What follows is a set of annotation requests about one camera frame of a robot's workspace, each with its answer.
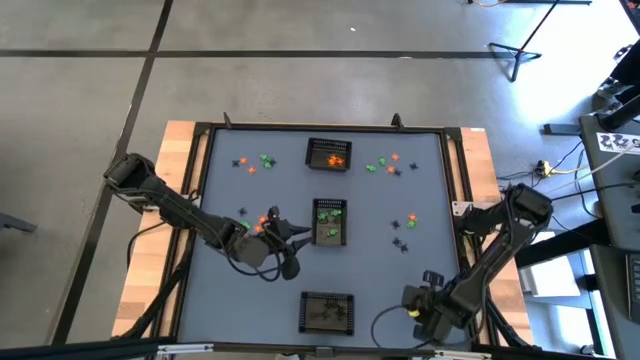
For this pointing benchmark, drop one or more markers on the silver metal bracket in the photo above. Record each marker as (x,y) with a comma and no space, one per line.
(462,355)
(185,348)

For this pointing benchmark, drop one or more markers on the white printed marker sheet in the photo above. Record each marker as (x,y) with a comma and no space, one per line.
(617,142)

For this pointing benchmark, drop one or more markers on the person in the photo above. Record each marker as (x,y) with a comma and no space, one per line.
(631,67)

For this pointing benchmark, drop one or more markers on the dark keyboard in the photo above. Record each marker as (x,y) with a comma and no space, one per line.
(635,285)

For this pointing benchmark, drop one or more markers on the grey desk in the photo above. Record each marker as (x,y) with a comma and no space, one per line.
(615,200)

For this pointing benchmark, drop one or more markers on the grey floor object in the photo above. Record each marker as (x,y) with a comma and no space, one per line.
(15,223)

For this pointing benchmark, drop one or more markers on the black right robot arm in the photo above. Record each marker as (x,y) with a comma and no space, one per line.
(492,255)

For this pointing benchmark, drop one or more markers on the black diagonal pole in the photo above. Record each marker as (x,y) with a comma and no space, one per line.
(622,114)

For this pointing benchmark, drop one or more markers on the grey table mat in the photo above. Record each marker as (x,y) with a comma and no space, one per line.
(375,280)

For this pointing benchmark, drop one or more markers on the black plastic slotted basket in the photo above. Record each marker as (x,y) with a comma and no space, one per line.
(310,325)
(330,242)
(317,162)

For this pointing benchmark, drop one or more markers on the white power strip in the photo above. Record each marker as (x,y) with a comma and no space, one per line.
(541,168)

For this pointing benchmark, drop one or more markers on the black frame mount bracket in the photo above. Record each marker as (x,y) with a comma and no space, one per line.
(227,121)
(396,121)

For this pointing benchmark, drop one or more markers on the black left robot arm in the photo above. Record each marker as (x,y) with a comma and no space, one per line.
(175,206)

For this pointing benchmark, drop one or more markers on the white box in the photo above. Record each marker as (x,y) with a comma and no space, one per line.
(547,277)

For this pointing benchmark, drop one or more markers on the black desk leg bar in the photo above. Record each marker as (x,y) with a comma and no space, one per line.
(580,235)

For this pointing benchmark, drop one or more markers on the black aluminium table frame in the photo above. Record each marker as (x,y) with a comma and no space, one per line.
(350,127)

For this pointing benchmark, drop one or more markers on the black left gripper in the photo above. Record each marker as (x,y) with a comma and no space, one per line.
(274,237)

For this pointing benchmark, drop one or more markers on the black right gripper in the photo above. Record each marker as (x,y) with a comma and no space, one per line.
(430,310)

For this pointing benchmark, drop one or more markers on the black tripod stand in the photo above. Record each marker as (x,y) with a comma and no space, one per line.
(520,51)

